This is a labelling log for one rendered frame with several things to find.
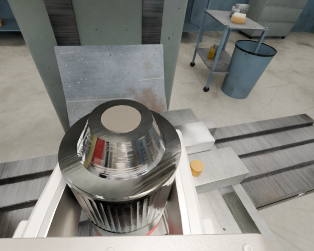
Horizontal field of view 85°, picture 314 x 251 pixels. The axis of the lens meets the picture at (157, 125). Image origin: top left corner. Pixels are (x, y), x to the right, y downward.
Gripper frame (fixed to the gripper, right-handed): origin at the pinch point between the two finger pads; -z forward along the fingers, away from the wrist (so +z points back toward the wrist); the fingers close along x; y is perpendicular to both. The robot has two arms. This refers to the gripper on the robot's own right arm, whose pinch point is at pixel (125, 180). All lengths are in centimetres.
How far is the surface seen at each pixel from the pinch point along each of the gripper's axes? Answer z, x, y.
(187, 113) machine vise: -29.9, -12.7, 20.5
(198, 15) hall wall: -479, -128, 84
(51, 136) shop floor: -107, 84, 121
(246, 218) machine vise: -4.2, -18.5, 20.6
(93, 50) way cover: -48, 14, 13
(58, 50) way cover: -45, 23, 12
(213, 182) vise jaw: -8.5, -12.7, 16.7
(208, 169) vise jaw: -10.7, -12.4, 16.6
